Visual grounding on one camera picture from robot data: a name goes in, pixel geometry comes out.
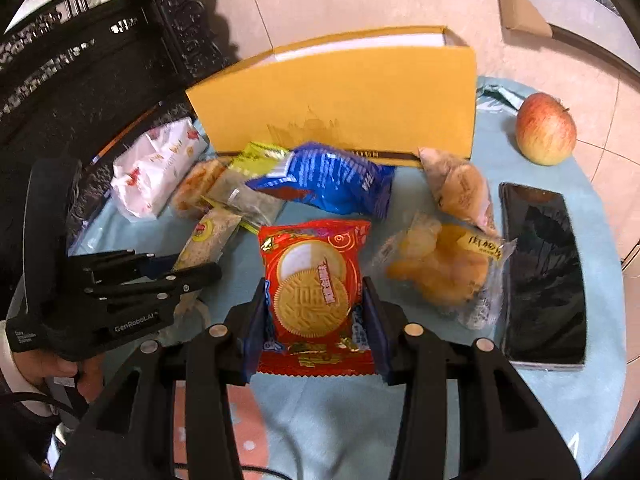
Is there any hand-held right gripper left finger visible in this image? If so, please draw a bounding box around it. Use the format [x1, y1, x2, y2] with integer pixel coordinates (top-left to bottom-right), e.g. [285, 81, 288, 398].
[52, 276, 271, 480]

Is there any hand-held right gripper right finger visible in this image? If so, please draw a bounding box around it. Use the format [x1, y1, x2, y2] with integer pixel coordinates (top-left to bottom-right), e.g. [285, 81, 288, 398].
[361, 276, 583, 480]

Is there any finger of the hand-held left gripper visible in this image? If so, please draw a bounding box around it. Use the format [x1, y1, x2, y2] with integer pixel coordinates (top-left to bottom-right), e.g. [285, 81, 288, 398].
[69, 248, 178, 284]
[90, 261, 224, 302]

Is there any sandwich cake packet red label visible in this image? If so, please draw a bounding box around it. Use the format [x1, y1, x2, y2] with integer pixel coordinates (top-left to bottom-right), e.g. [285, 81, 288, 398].
[172, 209, 243, 273]

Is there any red round biscuit packet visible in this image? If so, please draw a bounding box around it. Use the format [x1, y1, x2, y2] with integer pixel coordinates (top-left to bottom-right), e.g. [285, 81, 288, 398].
[256, 219, 377, 377]

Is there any blue snack packet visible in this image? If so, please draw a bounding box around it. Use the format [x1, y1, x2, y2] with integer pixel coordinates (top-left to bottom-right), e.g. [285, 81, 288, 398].
[246, 141, 397, 221]

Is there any yellow cardboard box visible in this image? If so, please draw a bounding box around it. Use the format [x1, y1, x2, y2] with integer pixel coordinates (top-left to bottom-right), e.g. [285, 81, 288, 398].
[185, 26, 478, 168]

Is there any person's left forearm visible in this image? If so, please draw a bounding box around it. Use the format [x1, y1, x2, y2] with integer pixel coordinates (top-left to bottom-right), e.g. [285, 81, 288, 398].
[0, 322, 56, 416]

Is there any person's left hand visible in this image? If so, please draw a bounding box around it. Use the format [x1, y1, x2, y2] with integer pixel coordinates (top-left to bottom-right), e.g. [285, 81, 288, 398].
[12, 349, 104, 404]

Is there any orange white cracker packet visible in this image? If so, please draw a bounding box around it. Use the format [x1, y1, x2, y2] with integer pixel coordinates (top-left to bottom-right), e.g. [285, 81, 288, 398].
[171, 159, 228, 220]

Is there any white bag with red flower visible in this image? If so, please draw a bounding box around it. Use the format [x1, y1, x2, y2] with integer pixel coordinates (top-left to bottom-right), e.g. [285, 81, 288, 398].
[110, 117, 208, 223]

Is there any yellow-label bread packet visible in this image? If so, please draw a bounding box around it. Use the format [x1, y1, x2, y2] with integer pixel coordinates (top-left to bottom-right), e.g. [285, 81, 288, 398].
[367, 211, 518, 331]

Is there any green yellow snack packet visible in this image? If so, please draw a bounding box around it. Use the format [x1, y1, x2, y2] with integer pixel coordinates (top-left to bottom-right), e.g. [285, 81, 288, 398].
[205, 141, 291, 235]

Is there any plain bread clear packet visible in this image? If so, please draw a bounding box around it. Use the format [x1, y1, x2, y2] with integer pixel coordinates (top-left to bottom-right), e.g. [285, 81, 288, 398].
[417, 147, 497, 236]

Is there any carved dark wood furniture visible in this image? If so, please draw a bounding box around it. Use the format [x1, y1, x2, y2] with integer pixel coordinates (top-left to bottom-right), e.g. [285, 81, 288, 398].
[0, 0, 241, 241]

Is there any black smartphone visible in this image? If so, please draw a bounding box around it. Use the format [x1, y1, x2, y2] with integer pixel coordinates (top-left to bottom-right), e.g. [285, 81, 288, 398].
[498, 181, 588, 372]

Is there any red yellow apple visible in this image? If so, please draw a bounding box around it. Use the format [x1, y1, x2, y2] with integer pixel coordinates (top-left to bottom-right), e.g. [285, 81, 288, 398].
[515, 92, 578, 167]

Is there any cardboard corner protector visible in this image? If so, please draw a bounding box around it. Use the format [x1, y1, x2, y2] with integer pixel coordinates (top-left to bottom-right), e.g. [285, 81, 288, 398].
[496, 0, 553, 38]

